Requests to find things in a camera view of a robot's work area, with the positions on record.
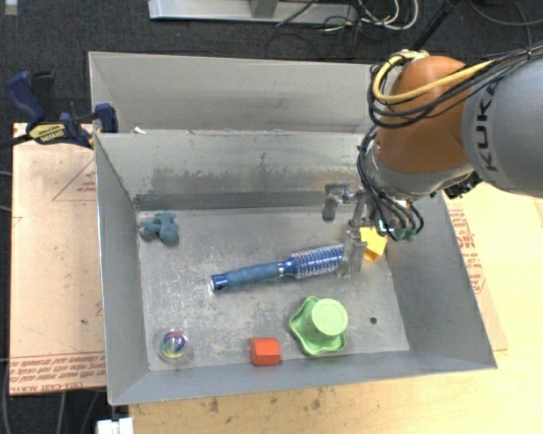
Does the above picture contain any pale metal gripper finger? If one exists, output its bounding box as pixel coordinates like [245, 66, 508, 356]
[352, 237, 369, 274]
[337, 240, 356, 278]

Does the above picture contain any yellow block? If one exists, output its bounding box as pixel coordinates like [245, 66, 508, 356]
[358, 226, 389, 263]

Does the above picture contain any green flower-shaped cup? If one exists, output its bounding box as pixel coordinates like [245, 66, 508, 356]
[288, 295, 350, 358]

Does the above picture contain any blue hairbrush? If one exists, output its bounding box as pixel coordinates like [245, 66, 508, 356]
[209, 241, 348, 296]

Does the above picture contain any grey metal bin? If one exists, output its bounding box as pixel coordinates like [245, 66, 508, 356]
[88, 51, 498, 407]

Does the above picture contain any orange-red block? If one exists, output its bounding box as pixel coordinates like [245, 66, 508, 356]
[249, 336, 283, 367]

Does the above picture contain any teal toy animal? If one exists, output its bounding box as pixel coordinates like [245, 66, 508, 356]
[136, 212, 181, 247]

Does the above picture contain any clear ball with coloured swirl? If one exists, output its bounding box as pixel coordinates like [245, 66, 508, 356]
[153, 326, 194, 364]

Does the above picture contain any brown cardboard board red print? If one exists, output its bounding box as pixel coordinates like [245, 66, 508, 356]
[8, 122, 510, 397]

